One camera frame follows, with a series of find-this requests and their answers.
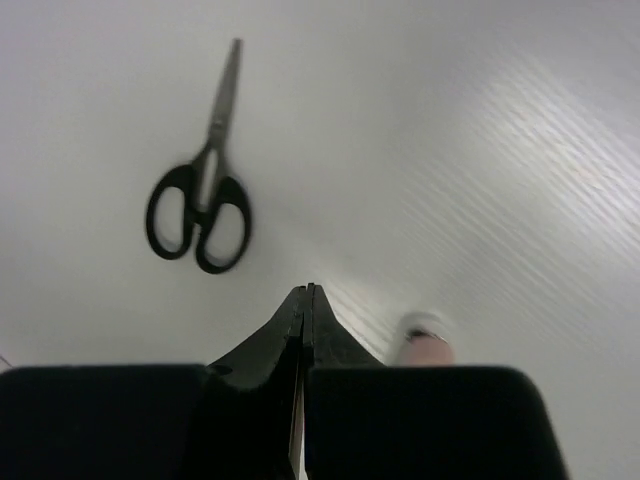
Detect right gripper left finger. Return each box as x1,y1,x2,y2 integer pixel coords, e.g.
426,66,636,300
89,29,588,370
1,287,306,479

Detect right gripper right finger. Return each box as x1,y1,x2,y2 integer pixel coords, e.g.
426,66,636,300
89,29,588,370
302,284,569,479

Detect black handled scissors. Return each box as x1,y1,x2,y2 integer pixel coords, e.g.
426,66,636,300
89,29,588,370
145,38,253,275

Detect pink eraser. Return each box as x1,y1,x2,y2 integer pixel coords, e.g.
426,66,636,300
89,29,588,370
391,312,456,367

